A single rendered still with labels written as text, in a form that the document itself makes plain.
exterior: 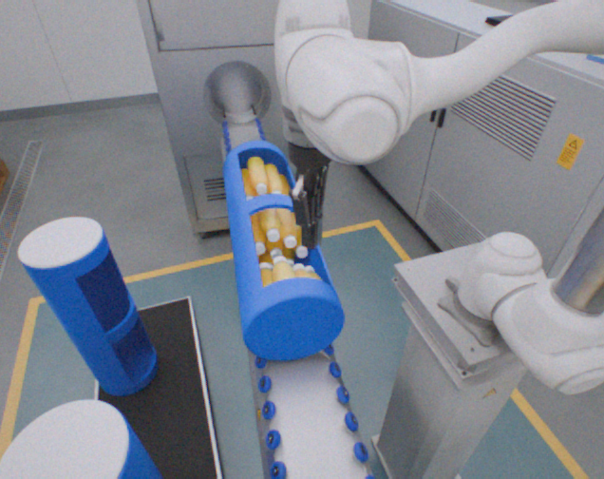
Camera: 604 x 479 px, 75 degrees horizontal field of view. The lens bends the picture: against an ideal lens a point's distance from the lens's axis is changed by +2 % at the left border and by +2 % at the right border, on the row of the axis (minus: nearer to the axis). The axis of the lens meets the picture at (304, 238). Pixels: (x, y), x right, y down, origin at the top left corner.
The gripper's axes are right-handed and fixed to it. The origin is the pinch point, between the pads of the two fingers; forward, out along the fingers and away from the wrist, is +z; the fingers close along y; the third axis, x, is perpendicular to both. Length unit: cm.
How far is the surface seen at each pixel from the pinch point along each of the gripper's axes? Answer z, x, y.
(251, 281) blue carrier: 29.8, -20.3, -6.5
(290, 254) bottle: 46, -24, -37
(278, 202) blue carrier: 26, -28, -38
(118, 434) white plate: 45, -32, 36
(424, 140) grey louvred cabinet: 77, -5, -206
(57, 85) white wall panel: 115, -428, -245
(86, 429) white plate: 45, -40, 38
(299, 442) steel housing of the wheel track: 56, 5, 16
